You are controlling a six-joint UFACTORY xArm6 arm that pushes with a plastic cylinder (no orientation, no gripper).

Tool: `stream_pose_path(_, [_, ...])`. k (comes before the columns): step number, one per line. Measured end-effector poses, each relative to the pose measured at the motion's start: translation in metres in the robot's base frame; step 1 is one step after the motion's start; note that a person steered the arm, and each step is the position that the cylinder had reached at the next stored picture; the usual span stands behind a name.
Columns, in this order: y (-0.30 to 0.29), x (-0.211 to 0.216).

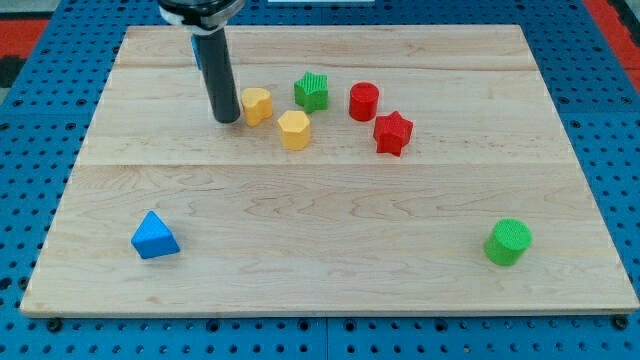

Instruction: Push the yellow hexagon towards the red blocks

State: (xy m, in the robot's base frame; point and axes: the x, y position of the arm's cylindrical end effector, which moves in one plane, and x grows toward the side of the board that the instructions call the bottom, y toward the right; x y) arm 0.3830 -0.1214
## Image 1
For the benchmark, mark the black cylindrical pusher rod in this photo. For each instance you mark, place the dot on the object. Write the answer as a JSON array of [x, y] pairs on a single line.
[[216, 68]]

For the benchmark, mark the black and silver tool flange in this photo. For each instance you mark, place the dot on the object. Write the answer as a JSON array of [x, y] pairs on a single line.
[[201, 17]]

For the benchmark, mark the yellow hexagon block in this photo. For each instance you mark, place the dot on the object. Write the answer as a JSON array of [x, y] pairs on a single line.
[[295, 130]]

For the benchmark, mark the blue block behind rod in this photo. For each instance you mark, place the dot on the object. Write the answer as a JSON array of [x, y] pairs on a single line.
[[195, 48]]

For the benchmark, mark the yellow heart block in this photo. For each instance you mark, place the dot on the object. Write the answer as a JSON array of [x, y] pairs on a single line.
[[257, 105]]

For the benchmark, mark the green star block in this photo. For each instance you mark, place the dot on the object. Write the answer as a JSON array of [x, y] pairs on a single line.
[[311, 92]]

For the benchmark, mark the red cylinder block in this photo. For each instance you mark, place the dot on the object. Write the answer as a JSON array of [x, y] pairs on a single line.
[[363, 101]]

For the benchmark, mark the blue triangle block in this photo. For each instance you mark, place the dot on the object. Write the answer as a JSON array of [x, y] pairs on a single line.
[[153, 238]]

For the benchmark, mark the red star block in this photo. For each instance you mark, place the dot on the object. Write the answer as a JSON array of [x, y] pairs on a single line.
[[392, 133]]

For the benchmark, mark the wooden board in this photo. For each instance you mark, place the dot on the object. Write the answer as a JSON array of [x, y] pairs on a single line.
[[335, 229]]

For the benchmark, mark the green cylinder block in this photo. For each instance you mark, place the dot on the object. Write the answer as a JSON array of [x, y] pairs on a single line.
[[508, 241]]

